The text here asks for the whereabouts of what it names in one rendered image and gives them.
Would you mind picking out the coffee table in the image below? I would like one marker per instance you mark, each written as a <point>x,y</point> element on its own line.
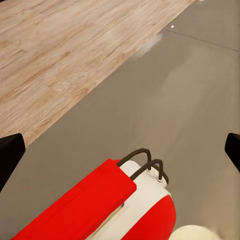
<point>179,97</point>

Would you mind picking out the radio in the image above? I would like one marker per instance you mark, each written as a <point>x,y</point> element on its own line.
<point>118,201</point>

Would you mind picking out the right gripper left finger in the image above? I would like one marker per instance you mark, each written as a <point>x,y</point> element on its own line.
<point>12,148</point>

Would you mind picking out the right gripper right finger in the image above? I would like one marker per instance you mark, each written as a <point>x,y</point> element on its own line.
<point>232,149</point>

